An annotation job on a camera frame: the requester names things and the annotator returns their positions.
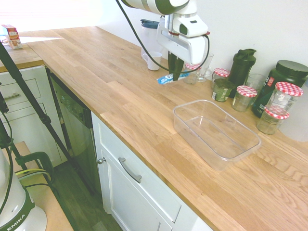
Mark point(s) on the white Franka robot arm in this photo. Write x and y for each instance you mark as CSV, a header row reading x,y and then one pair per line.
x,y
154,6

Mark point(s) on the blue protein bar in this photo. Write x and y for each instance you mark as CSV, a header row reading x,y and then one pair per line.
x,y
164,80

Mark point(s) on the stainless dishwasher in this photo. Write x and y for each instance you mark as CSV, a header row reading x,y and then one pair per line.
x,y
74,130

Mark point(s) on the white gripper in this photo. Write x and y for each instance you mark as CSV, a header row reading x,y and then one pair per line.
x,y
185,49

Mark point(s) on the clear pitcher teal lid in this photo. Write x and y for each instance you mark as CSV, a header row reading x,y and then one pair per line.
x,y
148,33

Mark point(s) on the dark Vega protein tub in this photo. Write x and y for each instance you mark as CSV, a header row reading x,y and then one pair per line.
x,y
288,72

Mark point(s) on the black camera tripod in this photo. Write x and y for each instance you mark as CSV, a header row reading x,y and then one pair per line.
x,y
36,106

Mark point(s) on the orange white carton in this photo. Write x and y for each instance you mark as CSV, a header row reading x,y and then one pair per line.
x,y
13,37

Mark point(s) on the jam jar red checked lid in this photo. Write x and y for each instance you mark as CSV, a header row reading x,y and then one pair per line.
x,y
191,74
270,122
220,75
284,96
244,98

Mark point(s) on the white mug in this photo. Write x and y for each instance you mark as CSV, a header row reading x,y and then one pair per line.
x,y
154,61

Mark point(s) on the dark green shaker bottle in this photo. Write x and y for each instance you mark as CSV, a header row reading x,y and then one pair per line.
x,y
241,69

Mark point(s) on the clear rectangular plastic container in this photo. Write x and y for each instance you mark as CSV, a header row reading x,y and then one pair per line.
x,y
216,134

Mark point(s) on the red wrist mount plate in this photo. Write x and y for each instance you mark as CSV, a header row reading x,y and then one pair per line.
x,y
173,33

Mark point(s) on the green plastic tub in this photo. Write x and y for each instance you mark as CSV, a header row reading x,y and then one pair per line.
x,y
222,91

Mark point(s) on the silver cabinet knob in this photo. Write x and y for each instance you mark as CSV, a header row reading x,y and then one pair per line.
x,y
101,160

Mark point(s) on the clear glass tumbler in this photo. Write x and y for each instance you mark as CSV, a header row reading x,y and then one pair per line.
x,y
255,80

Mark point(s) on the tall drinking glass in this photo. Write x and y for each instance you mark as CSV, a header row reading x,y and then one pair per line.
x,y
209,60

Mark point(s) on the white drawer cabinet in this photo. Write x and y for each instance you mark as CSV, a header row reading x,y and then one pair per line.
x,y
26,96

